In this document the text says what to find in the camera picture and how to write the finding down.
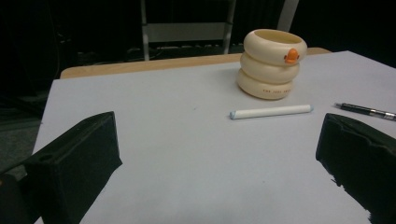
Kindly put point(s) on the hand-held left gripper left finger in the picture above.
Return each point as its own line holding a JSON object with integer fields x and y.
{"x": 71, "y": 168}

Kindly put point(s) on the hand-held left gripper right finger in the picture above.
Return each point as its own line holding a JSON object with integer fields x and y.
{"x": 361, "y": 155}

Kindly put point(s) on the black pen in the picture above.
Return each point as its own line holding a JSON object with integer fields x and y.
{"x": 358, "y": 108}

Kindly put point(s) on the white pen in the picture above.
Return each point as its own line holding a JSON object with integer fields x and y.
{"x": 271, "y": 112}

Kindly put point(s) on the cream duck pen holder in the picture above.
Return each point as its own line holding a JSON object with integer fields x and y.
{"x": 267, "y": 73}

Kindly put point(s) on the white table sheet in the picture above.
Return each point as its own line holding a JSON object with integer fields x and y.
{"x": 186, "y": 140}

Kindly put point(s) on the white pole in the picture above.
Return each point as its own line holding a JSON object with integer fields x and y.
{"x": 288, "y": 14}

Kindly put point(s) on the grey metal stand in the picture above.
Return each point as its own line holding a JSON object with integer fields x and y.
{"x": 186, "y": 31}

